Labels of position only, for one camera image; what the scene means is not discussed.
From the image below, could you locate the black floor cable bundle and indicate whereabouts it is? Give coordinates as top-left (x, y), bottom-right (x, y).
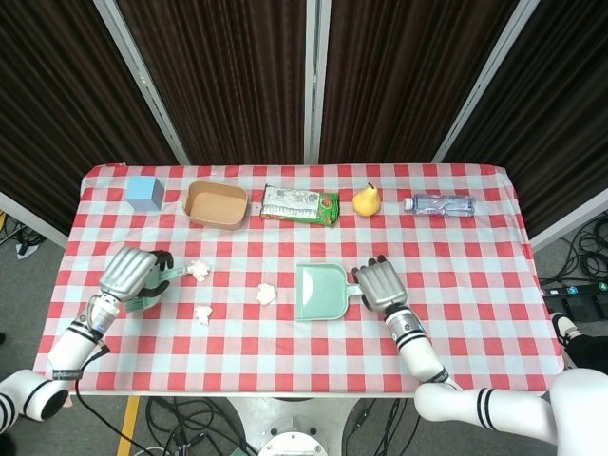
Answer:
top-left (70, 393), bottom-right (260, 456)
top-left (536, 213), bottom-right (608, 289)
top-left (0, 208), bottom-right (48, 261)

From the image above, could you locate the brown paper tray box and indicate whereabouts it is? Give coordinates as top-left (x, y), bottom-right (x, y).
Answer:
top-left (181, 180), bottom-right (250, 233)

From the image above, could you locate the yellow floor tape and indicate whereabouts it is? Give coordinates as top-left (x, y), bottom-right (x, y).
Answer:
top-left (116, 394), bottom-right (142, 456)

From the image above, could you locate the dark brown partition panel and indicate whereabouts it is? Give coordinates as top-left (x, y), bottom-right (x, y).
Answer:
top-left (318, 0), bottom-right (522, 165)
top-left (0, 0), bottom-right (180, 234)
top-left (116, 0), bottom-right (310, 165)
top-left (446, 0), bottom-right (608, 237)

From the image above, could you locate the white partition bottom rail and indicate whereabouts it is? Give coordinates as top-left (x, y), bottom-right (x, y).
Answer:
top-left (529, 220), bottom-right (608, 252)
top-left (0, 189), bottom-right (70, 249)

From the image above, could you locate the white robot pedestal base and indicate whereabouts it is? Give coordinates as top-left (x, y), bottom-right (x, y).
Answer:
top-left (222, 396), bottom-right (370, 456)

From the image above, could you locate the white upright partition post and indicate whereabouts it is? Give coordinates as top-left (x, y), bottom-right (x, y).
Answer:
top-left (302, 0), bottom-right (333, 165)

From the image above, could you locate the white sneaker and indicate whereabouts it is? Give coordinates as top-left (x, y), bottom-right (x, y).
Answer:
top-left (550, 312), bottom-right (580, 353)

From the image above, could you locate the red white checkered tablecloth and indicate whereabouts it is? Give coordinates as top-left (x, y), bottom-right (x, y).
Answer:
top-left (35, 163), bottom-right (566, 396)

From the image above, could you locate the green snack packet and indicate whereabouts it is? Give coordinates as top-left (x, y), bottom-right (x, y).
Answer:
top-left (258, 183), bottom-right (341, 228)

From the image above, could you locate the clear plastic water bottle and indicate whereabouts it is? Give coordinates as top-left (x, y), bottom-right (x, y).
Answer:
top-left (403, 193), bottom-right (477, 219)

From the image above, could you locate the white slanted partition post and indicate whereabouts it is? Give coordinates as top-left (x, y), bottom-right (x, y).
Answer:
top-left (92, 0), bottom-right (191, 166)
top-left (431, 0), bottom-right (542, 163)

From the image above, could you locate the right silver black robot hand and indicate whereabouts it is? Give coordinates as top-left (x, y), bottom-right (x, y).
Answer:
top-left (351, 255), bottom-right (409, 314)

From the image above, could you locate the yellow pear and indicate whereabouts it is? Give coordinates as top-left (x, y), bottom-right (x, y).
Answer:
top-left (351, 182), bottom-right (382, 219)

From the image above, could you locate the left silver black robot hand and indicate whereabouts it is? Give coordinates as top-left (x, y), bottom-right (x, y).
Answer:
top-left (98, 245), bottom-right (175, 304)

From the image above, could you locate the black trouser leg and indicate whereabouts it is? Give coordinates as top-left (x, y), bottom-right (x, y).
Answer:
top-left (564, 332), bottom-right (608, 377)

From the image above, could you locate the light blue cube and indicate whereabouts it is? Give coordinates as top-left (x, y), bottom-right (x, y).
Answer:
top-left (125, 175), bottom-right (166, 212)

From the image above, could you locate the green plastic dustpan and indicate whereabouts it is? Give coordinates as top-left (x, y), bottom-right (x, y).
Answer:
top-left (294, 263), bottom-right (365, 323)

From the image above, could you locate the green plastic hand brush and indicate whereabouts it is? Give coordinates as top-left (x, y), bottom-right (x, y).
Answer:
top-left (125, 264), bottom-right (192, 314)

